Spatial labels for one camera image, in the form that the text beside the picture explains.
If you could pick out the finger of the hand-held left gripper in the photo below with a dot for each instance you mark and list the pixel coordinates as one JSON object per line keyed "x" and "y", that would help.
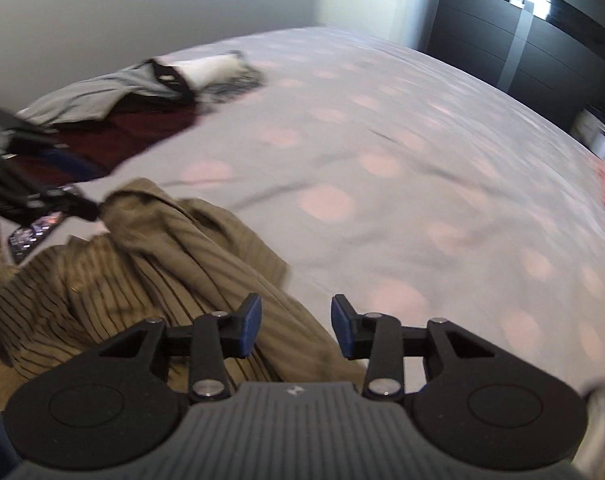
{"x": 70, "y": 162}
{"x": 77, "y": 206}

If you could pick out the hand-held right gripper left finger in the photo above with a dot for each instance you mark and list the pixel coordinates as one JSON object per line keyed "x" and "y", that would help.
{"x": 252, "y": 325}

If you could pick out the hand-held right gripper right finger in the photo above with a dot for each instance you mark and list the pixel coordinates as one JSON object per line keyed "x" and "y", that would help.
{"x": 340, "y": 325}

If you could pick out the olive striped knit garment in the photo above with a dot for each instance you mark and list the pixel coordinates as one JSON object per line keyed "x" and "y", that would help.
{"x": 157, "y": 270}

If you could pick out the black smartphone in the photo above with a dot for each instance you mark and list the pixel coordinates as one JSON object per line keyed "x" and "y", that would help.
{"x": 32, "y": 237}

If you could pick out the maroon garment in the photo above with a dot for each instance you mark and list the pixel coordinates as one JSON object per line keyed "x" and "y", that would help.
{"x": 132, "y": 135}

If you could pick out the grey ribbed garment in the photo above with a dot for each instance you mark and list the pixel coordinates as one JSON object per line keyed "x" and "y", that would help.
{"x": 82, "y": 95}

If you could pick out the black garment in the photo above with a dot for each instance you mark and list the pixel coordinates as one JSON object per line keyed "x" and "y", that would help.
{"x": 182, "y": 92}

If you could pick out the white folded garment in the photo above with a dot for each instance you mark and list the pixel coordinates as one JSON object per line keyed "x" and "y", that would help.
{"x": 207, "y": 67}

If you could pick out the black and white striped cloth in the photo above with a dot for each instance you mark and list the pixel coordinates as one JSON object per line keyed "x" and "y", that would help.
{"x": 232, "y": 89}

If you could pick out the lilac polka dot bedsheet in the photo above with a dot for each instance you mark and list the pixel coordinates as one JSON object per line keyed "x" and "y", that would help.
{"x": 382, "y": 110}

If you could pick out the dark glossy wardrobe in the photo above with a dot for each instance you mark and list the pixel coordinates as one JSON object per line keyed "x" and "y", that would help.
{"x": 472, "y": 25}

